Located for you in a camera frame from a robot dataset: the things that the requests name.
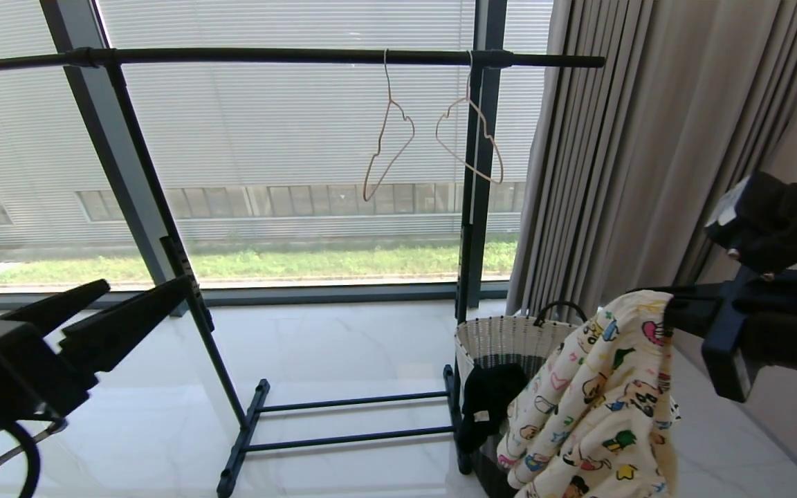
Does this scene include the black garment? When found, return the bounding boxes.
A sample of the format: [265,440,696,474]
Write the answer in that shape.
[455,363,529,454]

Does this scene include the black cable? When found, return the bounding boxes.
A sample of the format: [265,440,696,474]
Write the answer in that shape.
[0,415,68,498]

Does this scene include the window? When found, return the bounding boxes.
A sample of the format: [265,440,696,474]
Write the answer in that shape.
[0,0,555,312]

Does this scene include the beige curtain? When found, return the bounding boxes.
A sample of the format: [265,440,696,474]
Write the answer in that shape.
[506,0,797,322]

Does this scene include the white laundry basket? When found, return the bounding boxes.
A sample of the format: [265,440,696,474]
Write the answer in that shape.
[454,301,589,498]

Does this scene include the pink clothes hanger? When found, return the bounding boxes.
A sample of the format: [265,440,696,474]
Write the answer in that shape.
[435,50,505,185]
[362,48,416,203]

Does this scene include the cream printed garment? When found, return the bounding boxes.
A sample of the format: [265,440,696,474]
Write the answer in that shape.
[495,290,681,498]

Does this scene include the black clothes rack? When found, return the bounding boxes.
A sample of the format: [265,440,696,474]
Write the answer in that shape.
[0,47,607,498]

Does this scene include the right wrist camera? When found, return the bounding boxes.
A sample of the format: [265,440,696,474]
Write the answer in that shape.
[703,156,797,277]

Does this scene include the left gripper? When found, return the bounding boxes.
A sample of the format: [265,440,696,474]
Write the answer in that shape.
[0,275,196,461]

